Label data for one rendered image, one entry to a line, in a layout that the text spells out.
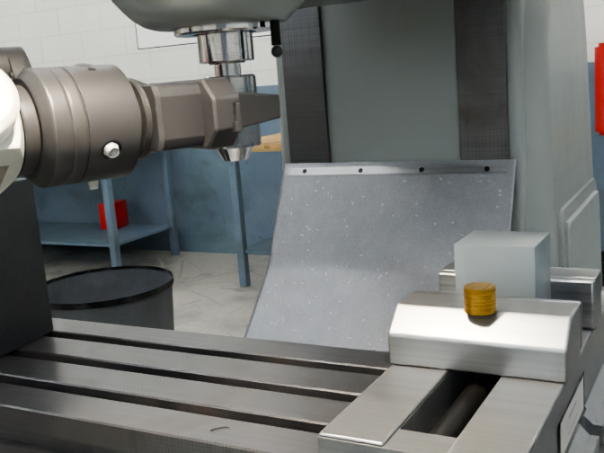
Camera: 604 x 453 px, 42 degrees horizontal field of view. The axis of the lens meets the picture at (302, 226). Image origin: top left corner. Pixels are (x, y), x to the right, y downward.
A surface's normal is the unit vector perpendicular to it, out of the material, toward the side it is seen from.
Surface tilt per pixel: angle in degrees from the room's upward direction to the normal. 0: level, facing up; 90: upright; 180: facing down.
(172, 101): 90
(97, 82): 47
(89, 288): 87
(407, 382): 0
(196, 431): 0
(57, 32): 90
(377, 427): 0
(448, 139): 90
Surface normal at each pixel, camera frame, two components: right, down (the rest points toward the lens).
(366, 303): -0.38, -0.55
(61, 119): 0.60, -0.06
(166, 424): -0.07, -0.98
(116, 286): 0.07, 0.12
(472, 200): -0.45, -0.26
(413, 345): -0.47, 0.20
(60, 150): 0.60, 0.44
